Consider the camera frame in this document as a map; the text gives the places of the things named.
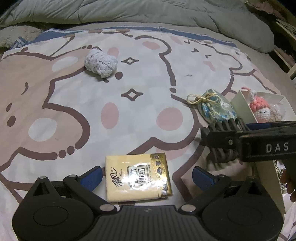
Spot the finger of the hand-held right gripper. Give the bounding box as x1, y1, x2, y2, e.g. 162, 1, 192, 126
244, 122, 296, 131
200, 128, 242, 149

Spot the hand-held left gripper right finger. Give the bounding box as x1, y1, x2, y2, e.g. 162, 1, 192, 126
181, 166, 267, 216

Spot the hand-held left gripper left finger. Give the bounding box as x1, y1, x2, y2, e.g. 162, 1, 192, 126
30, 165, 117, 216

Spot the dark hair claw clip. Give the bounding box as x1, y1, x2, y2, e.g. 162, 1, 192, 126
200, 117, 250, 165

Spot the clear plastic bag of cords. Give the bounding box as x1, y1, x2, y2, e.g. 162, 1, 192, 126
268, 104, 287, 122

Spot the pink crochet doll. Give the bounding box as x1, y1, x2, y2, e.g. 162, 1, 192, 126
242, 87, 277, 123

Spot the white cardboard box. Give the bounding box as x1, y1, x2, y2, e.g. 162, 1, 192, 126
230, 90, 296, 214

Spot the yellow tissue pack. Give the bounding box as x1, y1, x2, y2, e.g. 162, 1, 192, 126
105, 152, 173, 203

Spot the person's right hand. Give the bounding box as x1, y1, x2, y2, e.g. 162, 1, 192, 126
280, 169, 296, 202

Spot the bear printed blanket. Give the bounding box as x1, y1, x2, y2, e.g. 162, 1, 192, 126
0, 25, 296, 241

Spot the wooden open shelf unit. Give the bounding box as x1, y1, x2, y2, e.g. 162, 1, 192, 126
270, 14, 296, 81

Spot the grey white yarn ball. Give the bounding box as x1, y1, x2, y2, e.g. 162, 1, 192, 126
83, 46, 118, 78

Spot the pile of folded clothes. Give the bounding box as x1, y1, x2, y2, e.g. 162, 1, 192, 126
245, 0, 286, 15

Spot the grey duvet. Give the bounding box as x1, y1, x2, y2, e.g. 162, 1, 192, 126
0, 0, 275, 53

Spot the beige fluffy pillow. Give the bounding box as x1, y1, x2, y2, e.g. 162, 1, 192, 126
0, 24, 46, 49

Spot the blue brocade drawstring pouch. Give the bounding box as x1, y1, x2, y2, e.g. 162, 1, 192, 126
186, 89, 238, 123

